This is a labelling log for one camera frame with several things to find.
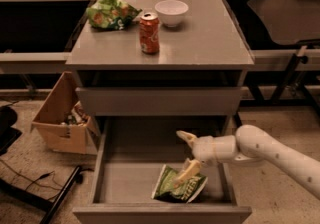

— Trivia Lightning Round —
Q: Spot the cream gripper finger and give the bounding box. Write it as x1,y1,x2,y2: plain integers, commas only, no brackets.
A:
176,130,197,148
174,158,201,185

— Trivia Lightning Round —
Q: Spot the green jalapeno chip bag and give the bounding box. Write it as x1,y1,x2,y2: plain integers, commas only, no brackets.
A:
151,165,208,203

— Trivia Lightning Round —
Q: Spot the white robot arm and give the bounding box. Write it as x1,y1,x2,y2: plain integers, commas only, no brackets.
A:
174,125,320,199

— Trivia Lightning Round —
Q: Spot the grey drawer cabinet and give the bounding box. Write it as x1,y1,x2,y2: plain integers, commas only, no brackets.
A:
65,0,256,224

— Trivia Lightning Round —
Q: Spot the open grey middle drawer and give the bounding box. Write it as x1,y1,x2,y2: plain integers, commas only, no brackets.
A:
73,117,252,224

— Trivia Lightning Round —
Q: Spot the closed grey top drawer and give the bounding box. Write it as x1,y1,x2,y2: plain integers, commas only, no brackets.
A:
76,87,241,116

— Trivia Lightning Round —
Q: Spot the green patterned chip bag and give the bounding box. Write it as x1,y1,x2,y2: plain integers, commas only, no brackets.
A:
86,0,142,30

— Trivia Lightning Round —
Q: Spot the orange soda can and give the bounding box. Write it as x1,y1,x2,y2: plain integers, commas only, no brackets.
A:
139,12,160,54

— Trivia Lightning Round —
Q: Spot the white bowl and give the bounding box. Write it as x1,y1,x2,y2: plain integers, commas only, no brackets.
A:
155,0,189,27

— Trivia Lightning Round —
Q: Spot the cardboard box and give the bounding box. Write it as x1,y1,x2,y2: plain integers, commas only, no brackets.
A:
32,72,100,155

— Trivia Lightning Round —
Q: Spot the black metal stand leg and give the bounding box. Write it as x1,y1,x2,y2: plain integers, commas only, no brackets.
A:
0,165,84,224

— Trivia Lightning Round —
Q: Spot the black floor cable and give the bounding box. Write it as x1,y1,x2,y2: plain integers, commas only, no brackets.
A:
0,158,64,202

